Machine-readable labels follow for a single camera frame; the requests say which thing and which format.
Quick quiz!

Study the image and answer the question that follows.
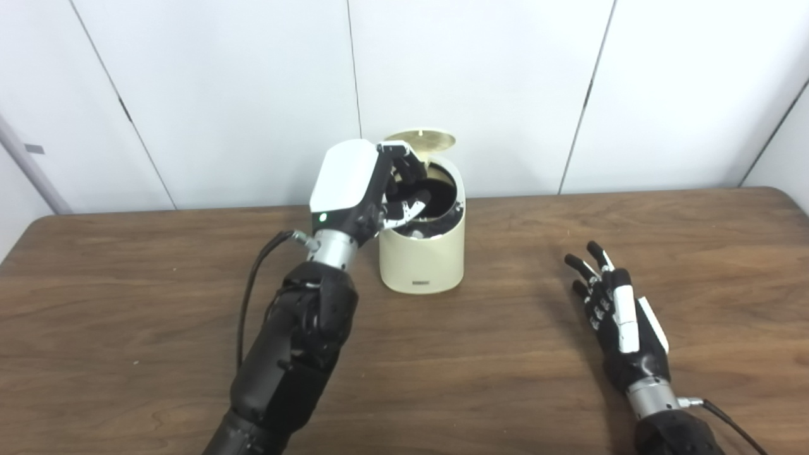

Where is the cream round bin lid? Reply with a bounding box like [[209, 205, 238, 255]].
[[384, 130, 457, 155]]

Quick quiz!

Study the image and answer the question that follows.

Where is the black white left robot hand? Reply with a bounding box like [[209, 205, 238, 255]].
[[309, 138, 432, 247]]

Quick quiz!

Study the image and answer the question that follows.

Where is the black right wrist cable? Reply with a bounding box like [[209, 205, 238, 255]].
[[678, 396, 769, 455]]

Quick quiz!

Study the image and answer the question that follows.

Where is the grey wall post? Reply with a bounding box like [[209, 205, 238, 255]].
[[0, 114, 73, 215]]

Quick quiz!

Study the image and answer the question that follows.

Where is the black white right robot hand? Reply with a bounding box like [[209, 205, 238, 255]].
[[564, 241, 671, 392]]

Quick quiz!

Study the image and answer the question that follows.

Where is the cream-colored bin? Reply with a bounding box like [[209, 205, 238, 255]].
[[378, 155, 467, 295]]

